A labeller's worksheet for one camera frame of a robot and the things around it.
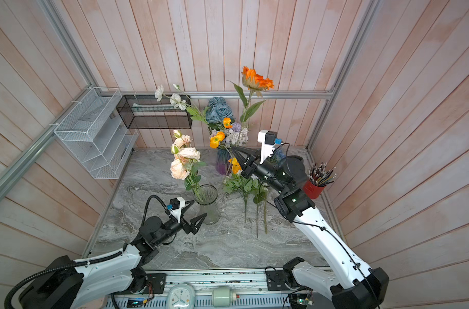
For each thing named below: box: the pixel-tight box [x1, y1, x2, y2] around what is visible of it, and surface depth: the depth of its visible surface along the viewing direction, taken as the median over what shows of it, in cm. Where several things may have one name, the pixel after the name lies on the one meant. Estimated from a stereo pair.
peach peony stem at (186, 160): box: [170, 129, 207, 184], surface depth 63 cm
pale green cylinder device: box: [212, 287, 237, 308], surface depth 65 cm
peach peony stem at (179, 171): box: [170, 158, 203, 202], surface depth 64 cm
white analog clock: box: [166, 283, 196, 309], surface depth 70 cm
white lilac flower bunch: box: [223, 173, 269, 239], surface depth 97 cm
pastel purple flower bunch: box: [210, 122, 249, 147], surface depth 87 cm
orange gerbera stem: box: [229, 66, 275, 123], surface depth 46 cm
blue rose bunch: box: [206, 96, 236, 131], surface depth 84 cm
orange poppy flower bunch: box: [209, 117, 242, 175], surface depth 75 cm
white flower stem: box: [154, 83, 209, 125], surface depth 87 cm
